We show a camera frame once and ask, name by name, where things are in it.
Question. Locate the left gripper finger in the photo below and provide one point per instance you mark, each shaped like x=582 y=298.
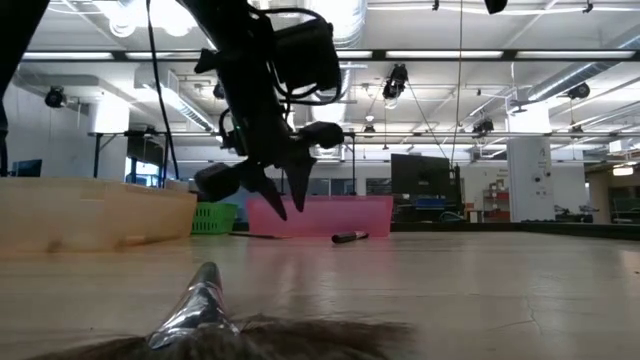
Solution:
x=265 y=187
x=300 y=175

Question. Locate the wide fan paint brush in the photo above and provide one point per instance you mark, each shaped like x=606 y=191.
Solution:
x=200 y=310

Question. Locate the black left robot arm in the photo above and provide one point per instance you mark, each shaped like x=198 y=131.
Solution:
x=235 y=60

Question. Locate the green plastic basket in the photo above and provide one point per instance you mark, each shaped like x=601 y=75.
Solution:
x=215 y=222

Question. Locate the pink translucent plastic bin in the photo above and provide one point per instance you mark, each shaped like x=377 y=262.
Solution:
x=340 y=215

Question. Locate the large black monitor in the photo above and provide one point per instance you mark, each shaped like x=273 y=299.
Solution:
x=420 y=175

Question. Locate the orange translucent plastic bin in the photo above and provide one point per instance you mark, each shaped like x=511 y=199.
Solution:
x=90 y=215

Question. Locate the blue storage bin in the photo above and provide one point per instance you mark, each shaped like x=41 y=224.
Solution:
x=431 y=203

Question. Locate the white building pillar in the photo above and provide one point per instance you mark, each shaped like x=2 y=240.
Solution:
x=530 y=180

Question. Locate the small dark monitor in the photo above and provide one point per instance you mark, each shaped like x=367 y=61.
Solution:
x=27 y=169

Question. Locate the red shelf unit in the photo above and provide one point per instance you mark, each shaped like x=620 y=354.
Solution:
x=500 y=212

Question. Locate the glowing ceiling light fixture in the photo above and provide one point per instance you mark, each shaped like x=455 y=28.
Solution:
x=623 y=171

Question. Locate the black overhead frame light bar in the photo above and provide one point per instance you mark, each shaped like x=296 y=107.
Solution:
x=450 y=55

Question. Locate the white rectangular air duct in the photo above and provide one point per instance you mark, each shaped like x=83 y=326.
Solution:
x=180 y=107

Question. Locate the black ceiling-hung camera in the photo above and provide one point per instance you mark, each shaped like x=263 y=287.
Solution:
x=55 y=97
x=483 y=126
x=579 y=91
x=218 y=91

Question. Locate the blue support post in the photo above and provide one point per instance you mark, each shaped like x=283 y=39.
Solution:
x=96 y=160

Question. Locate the black overhead camera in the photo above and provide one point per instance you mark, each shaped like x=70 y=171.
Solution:
x=395 y=82

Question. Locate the grey horizontal overhead rail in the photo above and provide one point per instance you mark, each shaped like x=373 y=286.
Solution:
x=450 y=134

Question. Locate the large silver ceiling duct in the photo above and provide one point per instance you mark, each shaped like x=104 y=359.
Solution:
x=355 y=20

